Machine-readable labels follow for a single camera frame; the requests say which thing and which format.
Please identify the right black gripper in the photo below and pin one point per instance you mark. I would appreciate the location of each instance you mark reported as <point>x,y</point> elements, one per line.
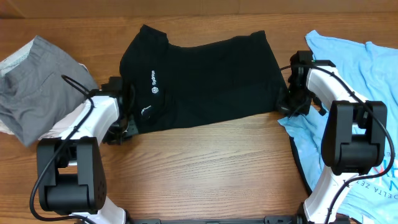
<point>285,109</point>

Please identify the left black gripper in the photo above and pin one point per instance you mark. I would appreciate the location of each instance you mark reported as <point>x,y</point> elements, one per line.
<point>133,129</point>

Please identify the black t-shirt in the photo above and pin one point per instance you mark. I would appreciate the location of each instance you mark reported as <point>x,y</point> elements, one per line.
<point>183,87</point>

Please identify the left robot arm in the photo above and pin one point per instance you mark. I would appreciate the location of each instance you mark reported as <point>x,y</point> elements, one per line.
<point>71,183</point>

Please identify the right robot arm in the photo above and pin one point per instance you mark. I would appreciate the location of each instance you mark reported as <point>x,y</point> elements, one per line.
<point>353,141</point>

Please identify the light blue printed t-shirt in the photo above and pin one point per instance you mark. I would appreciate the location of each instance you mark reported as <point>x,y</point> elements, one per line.
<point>372,71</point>

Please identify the grey folded shorts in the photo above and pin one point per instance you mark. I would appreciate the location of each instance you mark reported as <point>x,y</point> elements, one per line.
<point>34,93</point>

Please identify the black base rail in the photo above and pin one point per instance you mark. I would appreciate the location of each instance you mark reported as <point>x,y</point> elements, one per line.
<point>211,221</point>

